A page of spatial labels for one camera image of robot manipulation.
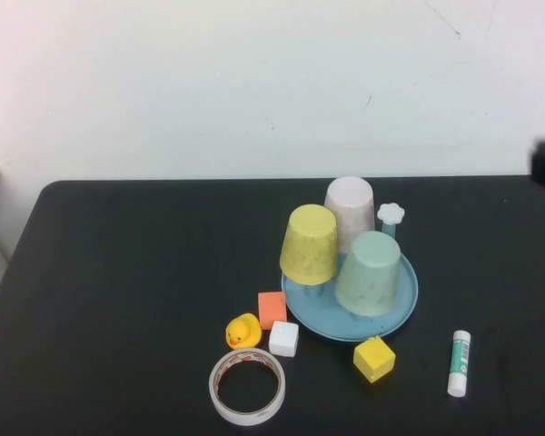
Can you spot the mint green plastic cup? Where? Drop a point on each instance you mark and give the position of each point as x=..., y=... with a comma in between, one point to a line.
x=368, y=272

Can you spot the yellow plastic cup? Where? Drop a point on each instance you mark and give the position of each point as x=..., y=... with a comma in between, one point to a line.
x=309, y=245

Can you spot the pale pink plastic cup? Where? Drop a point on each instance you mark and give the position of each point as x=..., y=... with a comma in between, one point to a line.
x=349, y=200

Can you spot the blue cup stand with posts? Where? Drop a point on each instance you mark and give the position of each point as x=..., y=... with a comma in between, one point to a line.
x=327, y=318

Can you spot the orange cube block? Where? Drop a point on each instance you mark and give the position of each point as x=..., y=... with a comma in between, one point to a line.
x=272, y=311

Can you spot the yellow rubber duck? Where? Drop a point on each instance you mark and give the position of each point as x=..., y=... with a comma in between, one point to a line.
x=245, y=331

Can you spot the white cube block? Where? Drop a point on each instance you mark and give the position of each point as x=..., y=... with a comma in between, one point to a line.
x=284, y=338

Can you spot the white double-sided tape roll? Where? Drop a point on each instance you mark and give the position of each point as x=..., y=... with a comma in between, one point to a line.
x=247, y=356

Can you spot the yellow cube block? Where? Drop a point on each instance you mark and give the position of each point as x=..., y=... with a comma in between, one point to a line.
x=374, y=361

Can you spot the green and white glue stick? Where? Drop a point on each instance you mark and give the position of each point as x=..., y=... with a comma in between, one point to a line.
x=460, y=363

